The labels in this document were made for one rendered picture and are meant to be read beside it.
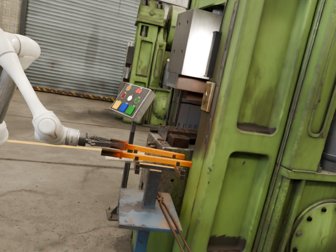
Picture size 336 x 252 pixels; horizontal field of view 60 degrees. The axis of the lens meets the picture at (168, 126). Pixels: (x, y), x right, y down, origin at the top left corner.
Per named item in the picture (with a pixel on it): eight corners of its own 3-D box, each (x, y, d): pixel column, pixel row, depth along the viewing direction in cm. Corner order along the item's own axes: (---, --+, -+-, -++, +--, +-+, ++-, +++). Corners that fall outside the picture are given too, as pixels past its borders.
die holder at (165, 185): (150, 213, 186) (163, 147, 178) (138, 187, 221) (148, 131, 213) (226, 215, 204) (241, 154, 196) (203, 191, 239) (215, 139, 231)
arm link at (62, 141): (66, 148, 153) (63, 145, 141) (35, 143, 150) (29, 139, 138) (70, 128, 156) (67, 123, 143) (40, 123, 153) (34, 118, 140)
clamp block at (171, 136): (171, 146, 182) (172, 136, 181) (167, 142, 190) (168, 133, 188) (188, 148, 186) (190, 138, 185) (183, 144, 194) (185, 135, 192)
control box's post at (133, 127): (116, 216, 265) (136, 100, 245) (115, 213, 269) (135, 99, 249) (120, 216, 267) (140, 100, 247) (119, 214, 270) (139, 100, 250)
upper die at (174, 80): (175, 88, 186) (178, 73, 185) (166, 85, 205) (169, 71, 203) (232, 98, 200) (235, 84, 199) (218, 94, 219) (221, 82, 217)
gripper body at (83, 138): (78, 143, 155) (96, 145, 157) (76, 147, 147) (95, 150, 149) (81, 129, 154) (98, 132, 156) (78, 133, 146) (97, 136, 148)
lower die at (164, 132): (165, 141, 193) (167, 129, 191) (157, 133, 211) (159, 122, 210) (220, 147, 207) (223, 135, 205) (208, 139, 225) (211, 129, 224)
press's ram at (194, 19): (186, 75, 172) (200, 5, 165) (166, 71, 208) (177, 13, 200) (246, 87, 186) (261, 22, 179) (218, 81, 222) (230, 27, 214)
